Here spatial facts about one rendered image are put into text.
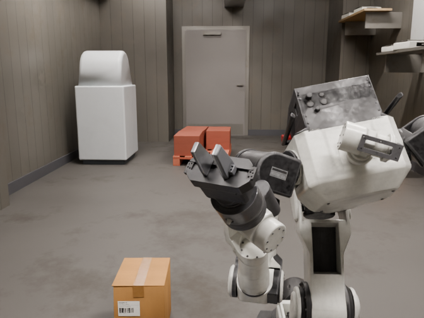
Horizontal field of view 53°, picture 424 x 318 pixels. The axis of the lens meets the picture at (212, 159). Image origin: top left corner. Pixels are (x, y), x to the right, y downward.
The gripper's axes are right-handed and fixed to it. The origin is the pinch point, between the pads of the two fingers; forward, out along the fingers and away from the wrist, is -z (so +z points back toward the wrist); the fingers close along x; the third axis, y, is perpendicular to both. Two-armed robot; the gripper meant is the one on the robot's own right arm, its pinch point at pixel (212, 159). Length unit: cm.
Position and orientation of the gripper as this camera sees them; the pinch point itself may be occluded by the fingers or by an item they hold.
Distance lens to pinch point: 66.7
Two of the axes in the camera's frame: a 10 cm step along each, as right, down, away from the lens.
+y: -3.5, 8.3, -4.4
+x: 8.7, 1.2, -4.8
